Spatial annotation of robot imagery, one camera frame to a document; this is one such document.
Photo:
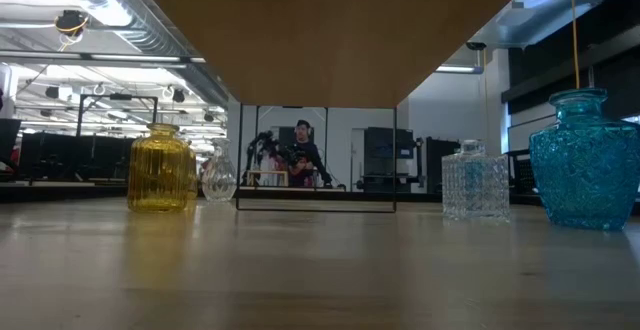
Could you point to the small yellow glass vase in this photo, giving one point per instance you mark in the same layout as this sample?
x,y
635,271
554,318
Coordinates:
x,y
193,172

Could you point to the clear square cut-glass vase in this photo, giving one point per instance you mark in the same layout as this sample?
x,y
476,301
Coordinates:
x,y
475,185

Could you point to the wide yellow ribbed glass vase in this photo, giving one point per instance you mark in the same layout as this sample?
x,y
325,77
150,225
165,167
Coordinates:
x,y
159,170

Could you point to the teal square textured glass vase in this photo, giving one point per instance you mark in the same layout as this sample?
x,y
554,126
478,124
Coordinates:
x,y
585,165

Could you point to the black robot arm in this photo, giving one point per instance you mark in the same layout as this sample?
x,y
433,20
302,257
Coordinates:
x,y
287,155
260,145

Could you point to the small wooden shelf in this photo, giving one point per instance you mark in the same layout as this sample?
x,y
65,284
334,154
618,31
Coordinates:
x,y
267,171

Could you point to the wooden shelf with black legs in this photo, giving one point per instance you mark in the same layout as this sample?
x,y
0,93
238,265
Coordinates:
x,y
325,35

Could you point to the person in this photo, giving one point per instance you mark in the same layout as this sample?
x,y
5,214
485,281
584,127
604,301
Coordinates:
x,y
304,152

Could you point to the black cabinet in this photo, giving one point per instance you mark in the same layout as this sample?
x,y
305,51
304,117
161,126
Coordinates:
x,y
387,160

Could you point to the clear ribbed glass bottle vase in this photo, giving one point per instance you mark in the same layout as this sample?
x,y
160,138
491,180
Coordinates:
x,y
219,175

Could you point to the black panel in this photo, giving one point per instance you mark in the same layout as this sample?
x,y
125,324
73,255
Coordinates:
x,y
436,165

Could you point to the short ceiling light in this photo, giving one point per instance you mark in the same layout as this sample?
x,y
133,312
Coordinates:
x,y
457,69

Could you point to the black perforated cart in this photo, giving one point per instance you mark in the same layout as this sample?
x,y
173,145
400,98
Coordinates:
x,y
520,172

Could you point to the black partition screens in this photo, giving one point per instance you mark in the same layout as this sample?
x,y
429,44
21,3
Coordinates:
x,y
75,155

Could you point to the long ceiling light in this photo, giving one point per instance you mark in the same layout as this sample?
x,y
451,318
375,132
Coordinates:
x,y
90,57

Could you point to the black ceiling camera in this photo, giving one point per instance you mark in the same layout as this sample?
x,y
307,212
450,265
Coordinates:
x,y
475,46

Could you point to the whiteboard with black frame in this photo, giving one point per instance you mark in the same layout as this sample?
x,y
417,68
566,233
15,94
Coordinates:
x,y
520,132

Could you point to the black metal frame rig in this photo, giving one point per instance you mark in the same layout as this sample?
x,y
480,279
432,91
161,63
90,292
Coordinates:
x,y
117,99

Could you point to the silver ventilation duct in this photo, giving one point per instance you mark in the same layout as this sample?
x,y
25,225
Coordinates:
x,y
145,25

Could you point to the black aluminium table frame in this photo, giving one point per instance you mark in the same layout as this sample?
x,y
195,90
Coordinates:
x,y
75,193

